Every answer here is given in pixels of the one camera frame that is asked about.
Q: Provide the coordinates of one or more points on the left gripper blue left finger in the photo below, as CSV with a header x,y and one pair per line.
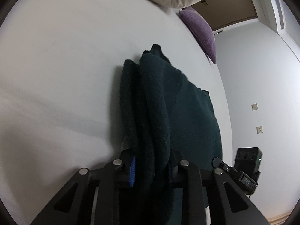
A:
x,y
132,172

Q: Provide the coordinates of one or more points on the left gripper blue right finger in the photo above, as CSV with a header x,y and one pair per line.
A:
x,y
174,168

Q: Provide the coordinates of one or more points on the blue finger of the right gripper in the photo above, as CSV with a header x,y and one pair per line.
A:
x,y
218,163

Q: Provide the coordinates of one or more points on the dark green knit sweater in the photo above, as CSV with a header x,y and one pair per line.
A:
x,y
163,113

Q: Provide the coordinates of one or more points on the purple cushion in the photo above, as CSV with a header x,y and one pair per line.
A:
x,y
201,31

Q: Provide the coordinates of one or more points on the brown wooden door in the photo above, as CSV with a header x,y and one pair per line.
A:
x,y
222,13

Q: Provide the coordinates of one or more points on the black camera box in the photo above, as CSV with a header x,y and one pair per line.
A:
x,y
248,160

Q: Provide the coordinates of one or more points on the lower wall socket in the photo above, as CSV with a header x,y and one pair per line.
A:
x,y
259,129

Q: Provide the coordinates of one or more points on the wall socket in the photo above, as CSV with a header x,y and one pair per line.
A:
x,y
259,129
254,107

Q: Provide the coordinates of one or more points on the upper wall socket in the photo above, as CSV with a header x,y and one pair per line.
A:
x,y
254,107

